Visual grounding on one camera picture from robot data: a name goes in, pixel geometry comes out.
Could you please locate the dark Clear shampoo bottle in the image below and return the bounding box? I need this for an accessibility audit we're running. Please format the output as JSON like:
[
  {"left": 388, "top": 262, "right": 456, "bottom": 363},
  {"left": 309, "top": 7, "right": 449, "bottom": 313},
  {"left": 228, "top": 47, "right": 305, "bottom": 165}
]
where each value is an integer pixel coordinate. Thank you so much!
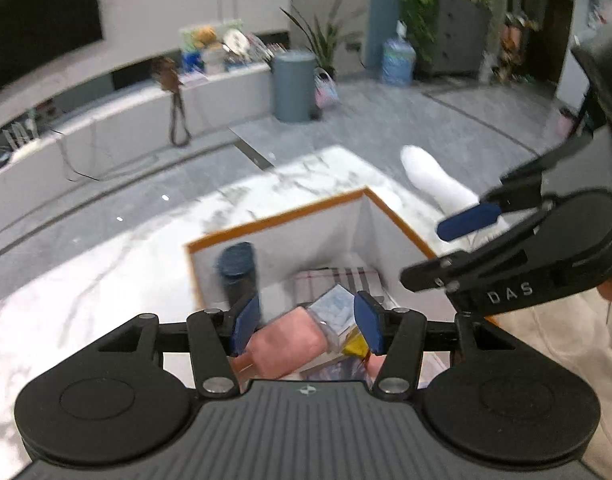
[{"left": 217, "top": 242, "right": 257, "bottom": 310}]

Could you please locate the plaid fabric pouch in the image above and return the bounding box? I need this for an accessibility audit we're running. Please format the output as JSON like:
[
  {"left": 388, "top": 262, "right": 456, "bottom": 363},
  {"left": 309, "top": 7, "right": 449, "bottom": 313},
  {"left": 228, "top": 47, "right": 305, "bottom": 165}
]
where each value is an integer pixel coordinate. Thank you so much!
[{"left": 293, "top": 266, "right": 385, "bottom": 307}]

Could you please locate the white sock foot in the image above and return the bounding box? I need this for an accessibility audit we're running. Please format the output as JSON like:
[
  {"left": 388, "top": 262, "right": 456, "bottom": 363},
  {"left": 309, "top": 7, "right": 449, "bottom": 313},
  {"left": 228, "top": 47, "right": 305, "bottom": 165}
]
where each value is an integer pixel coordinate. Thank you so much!
[{"left": 400, "top": 145, "right": 510, "bottom": 249}]

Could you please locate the clear acrylic cube box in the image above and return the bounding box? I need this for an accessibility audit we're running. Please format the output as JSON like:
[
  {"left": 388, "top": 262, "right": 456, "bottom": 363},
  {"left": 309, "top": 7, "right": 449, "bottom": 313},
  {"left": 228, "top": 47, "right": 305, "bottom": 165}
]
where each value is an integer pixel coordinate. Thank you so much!
[{"left": 306, "top": 285, "right": 356, "bottom": 350}]

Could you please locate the pink cylindrical bottle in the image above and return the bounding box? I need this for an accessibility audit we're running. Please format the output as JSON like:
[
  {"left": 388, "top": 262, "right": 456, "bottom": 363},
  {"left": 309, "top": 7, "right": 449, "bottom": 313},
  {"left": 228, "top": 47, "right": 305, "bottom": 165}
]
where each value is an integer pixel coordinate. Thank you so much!
[{"left": 231, "top": 307, "right": 327, "bottom": 379}]

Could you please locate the orange rimmed storage box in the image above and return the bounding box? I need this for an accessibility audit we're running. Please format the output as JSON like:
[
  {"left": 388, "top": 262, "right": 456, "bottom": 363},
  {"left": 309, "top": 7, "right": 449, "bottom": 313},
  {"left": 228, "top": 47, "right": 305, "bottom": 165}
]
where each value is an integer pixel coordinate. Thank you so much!
[{"left": 185, "top": 188, "right": 436, "bottom": 310}]

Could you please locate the blue water jug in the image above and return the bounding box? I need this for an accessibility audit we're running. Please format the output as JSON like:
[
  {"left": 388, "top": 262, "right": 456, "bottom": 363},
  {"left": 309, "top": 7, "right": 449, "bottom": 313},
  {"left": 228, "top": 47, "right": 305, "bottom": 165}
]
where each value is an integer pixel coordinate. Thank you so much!
[{"left": 381, "top": 21, "right": 417, "bottom": 87}]

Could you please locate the grey drawer cabinet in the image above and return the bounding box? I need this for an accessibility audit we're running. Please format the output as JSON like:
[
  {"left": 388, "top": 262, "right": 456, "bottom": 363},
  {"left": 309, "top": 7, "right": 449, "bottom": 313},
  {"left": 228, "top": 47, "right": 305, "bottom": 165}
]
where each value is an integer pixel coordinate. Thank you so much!
[{"left": 417, "top": 0, "right": 490, "bottom": 77}]

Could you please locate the pink handbag on floor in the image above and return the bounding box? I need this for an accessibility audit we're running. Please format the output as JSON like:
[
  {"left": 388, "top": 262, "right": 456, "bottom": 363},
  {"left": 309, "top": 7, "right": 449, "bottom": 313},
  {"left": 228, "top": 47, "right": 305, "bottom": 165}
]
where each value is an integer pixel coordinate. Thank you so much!
[{"left": 315, "top": 67, "right": 339, "bottom": 110}]

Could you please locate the long grey tv console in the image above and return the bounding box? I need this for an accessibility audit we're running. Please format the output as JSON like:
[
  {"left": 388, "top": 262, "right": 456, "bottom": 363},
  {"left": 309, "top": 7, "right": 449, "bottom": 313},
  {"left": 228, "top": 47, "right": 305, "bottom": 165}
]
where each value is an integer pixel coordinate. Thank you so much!
[{"left": 0, "top": 63, "right": 272, "bottom": 232}]

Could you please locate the green potted plant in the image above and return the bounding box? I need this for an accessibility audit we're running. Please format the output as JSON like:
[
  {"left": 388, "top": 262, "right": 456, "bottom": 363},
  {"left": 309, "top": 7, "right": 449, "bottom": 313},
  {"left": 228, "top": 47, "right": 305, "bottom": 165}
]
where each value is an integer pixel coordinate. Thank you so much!
[{"left": 280, "top": 0, "right": 367, "bottom": 78}]

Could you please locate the grey trash bin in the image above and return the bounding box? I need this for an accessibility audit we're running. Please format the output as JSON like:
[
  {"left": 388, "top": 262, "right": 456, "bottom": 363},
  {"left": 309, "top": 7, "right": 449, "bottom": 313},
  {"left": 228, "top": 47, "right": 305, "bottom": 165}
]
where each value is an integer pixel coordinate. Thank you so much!
[{"left": 271, "top": 50, "right": 315, "bottom": 124}]

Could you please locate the black television screen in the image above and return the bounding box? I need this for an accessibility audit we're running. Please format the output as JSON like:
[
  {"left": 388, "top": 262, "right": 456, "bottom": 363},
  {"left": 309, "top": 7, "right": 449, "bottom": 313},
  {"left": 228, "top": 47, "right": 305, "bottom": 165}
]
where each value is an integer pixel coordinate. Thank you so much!
[{"left": 0, "top": 0, "right": 103, "bottom": 91}]

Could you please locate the black floor cable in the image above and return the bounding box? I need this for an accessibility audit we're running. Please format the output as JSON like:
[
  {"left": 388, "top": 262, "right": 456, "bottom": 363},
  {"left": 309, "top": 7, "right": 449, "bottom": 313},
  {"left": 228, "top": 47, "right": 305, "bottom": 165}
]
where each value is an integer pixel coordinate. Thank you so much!
[{"left": 47, "top": 127, "right": 159, "bottom": 183}]

